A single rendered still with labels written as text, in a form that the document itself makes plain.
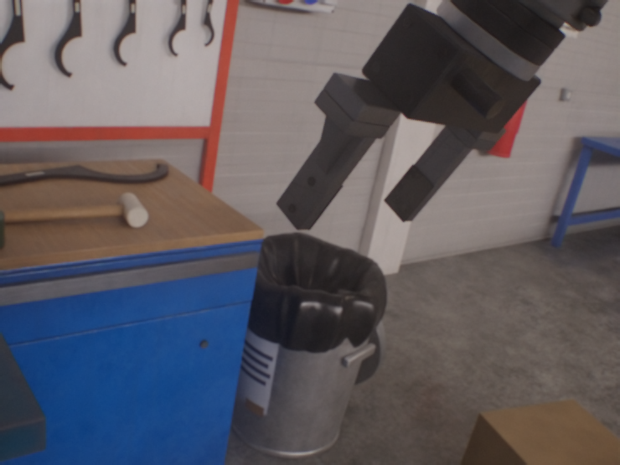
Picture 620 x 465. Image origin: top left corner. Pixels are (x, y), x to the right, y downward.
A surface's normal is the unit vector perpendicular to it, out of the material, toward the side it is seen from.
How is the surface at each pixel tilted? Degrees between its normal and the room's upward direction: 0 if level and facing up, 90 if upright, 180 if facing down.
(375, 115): 114
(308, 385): 93
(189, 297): 90
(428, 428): 0
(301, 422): 93
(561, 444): 0
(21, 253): 0
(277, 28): 90
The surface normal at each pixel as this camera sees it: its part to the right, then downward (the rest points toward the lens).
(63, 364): 0.59, 0.40
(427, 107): 0.56, 0.72
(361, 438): 0.18, -0.91
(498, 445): -0.92, -0.01
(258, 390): -0.58, 0.26
